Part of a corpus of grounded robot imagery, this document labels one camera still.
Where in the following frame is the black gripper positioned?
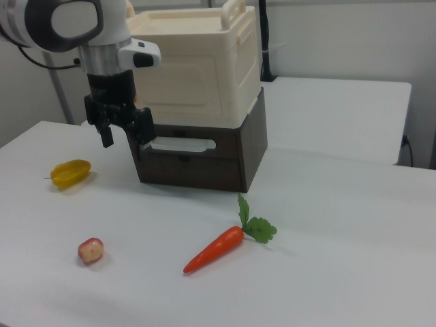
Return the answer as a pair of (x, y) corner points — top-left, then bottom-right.
(83, 69), (155, 149)

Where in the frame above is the cream cabinet door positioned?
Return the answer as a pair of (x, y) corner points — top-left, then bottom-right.
(134, 50), (228, 121)

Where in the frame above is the cream plastic cabinet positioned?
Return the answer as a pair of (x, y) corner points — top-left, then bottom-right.
(125, 0), (263, 129)

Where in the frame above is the yellow toy starfruit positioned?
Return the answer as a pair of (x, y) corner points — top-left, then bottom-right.
(43, 159), (93, 190)

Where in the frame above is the grey metal pole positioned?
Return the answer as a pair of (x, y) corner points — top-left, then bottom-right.
(42, 50), (76, 125)

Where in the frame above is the dark brown drawer box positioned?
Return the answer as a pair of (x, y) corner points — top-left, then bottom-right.
(125, 87), (269, 193)

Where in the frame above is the pink toy apple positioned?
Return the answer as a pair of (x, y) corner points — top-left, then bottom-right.
(77, 237), (104, 264)

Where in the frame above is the orange toy carrot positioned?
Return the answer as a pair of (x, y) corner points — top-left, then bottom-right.
(183, 193), (278, 275)

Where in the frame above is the black pole stand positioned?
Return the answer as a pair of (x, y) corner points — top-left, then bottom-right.
(257, 0), (277, 83)

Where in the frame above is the white drawer handle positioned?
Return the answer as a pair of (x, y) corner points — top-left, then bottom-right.
(145, 136), (217, 153)

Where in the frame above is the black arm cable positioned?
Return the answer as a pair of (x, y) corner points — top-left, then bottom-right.
(16, 43), (81, 71)

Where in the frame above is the black wall cable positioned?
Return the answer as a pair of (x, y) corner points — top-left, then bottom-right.
(401, 134), (415, 168)

